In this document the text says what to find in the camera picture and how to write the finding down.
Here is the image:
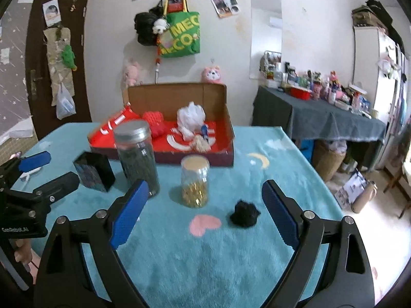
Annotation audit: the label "red pom-pom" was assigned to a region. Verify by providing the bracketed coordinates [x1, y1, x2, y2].
[142, 112, 164, 127]

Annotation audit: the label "red knitted soft toy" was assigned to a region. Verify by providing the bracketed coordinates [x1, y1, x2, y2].
[151, 122, 168, 139]

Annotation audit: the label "pink plush on wall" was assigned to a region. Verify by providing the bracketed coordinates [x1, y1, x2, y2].
[124, 61, 142, 87]

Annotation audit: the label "photo wall poster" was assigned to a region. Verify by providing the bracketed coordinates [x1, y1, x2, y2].
[208, 0, 240, 19]

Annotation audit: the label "small colourful printed box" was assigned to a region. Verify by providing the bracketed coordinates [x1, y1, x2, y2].
[73, 152, 116, 193]

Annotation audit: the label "black hanging bag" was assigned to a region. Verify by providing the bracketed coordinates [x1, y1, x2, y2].
[134, 0, 167, 47]

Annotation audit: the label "clutter of bottles and figurines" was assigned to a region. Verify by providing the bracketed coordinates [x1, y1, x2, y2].
[260, 51, 381, 119]

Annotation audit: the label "woven basket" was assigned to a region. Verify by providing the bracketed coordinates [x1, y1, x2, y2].
[313, 141, 347, 182]

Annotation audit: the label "white mesh bath sponge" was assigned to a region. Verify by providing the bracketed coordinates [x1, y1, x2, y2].
[176, 102, 206, 140]

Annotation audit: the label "pile of dark bags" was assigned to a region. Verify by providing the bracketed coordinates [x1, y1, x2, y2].
[351, 0, 405, 49]

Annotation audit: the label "wall mirror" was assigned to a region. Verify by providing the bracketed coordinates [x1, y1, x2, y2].
[250, 0, 283, 81]

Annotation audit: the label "green plush toy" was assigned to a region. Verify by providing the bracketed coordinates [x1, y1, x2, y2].
[62, 44, 78, 71]

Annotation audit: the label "glass jar with dark contents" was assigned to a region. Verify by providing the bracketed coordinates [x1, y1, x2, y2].
[114, 119, 160, 198]

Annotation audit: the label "white wardrobe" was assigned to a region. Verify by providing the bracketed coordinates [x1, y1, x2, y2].
[351, 26, 407, 170]

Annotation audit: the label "side table with grey cloth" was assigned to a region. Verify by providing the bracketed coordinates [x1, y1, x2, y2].
[252, 85, 387, 174]

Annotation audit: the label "blue storage box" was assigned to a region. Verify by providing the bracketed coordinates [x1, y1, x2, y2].
[300, 139, 313, 161]

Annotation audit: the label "clear plastic bag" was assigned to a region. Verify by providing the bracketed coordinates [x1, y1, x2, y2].
[56, 82, 77, 120]

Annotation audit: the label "dark brown door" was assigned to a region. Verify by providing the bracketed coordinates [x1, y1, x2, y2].
[26, 0, 92, 142]

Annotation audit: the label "white plush on wardrobe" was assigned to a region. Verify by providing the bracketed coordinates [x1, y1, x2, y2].
[379, 54, 402, 79]

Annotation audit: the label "wooden chair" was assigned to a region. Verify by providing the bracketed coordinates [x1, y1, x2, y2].
[384, 159, 411, 219]

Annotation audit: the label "red container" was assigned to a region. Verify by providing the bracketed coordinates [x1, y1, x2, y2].
[289, 87, 313, 101]

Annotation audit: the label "pink plush with white face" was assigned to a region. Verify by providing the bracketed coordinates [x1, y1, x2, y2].
[201, 66, 223, 84]

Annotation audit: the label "photo on door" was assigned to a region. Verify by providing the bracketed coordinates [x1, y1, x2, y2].
[43, 0, 61, 27]

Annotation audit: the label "cardboard box with red lining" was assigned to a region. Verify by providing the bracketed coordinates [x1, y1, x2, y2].
[87, 83, 235, 168]

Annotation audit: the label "dark star-print wall cloth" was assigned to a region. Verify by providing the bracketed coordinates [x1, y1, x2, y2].
[0, 16, 36, 155]

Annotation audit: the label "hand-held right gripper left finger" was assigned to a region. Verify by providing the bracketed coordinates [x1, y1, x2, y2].
[34, 179, 151, 308]

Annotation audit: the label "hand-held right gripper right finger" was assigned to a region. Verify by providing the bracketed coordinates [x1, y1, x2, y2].
[261, 180, 376, 308]

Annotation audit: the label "person's left hand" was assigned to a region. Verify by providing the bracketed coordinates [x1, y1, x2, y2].
[13, 240, 34, 276]

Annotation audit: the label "beige thermos bottle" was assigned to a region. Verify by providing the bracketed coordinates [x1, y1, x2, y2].
[351, 181, 377, 213]

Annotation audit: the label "black pom-pom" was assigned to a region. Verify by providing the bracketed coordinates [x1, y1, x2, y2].
[229, 199, 260, 228]

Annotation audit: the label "teal blanket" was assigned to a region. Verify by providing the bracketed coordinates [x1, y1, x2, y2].
[10, 122, 350, 308]

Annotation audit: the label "green tote bag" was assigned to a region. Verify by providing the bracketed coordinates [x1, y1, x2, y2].
[157, 0, 201, 59]

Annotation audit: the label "small white plush charm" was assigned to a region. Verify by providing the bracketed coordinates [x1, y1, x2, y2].
[152, 18, 168, 34]

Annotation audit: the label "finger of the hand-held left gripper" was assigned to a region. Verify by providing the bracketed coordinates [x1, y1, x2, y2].
[6, 171, 80, 214]
[0, 151, 52, 188]

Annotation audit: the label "glass jar with gold contents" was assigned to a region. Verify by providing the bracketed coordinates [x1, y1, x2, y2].
[181, 156, 210, 208]

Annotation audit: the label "beige hanging organiser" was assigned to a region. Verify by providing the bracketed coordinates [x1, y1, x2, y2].
[43, 27, 76, 106]

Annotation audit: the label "printed paper bag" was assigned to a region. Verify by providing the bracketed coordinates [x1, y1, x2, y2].
[334, 170, 368, 209]

